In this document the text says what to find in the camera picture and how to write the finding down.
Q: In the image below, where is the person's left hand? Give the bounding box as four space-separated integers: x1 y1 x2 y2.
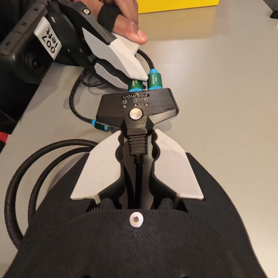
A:
73 0 148 45

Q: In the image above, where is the short braided green-plug cable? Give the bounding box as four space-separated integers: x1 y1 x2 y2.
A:
69 69 144 133

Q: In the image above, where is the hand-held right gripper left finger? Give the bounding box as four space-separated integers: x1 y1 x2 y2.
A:
70 130 126 203

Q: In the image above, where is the yellow plastic bin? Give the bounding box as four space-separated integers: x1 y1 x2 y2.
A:
137 0 221 14

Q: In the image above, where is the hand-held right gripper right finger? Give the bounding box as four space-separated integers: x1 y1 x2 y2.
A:
150 129 204 200

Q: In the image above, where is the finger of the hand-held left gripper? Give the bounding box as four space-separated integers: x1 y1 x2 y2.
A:
82 27 149 80
94 60 131 89

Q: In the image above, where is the long braided green-plug cable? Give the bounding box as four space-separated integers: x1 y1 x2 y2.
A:
136 49 164 91

